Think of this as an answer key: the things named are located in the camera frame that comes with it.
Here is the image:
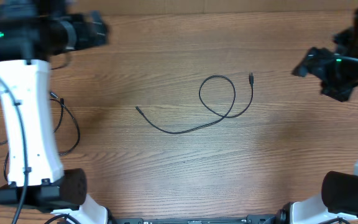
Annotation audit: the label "black short usb cable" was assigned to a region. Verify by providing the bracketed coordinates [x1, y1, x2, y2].
[135, 72, 255, 135]

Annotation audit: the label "black long usb cable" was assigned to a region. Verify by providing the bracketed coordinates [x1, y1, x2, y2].
[0, 90, 81, 183]

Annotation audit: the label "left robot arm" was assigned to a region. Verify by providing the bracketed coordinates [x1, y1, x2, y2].
[0, 0, 114, 223]

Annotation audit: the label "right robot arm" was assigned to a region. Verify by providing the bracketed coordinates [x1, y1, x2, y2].
[275, 8, 358, 223]

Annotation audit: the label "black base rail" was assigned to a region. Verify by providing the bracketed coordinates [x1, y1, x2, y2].
[112, 214, 276, 224]

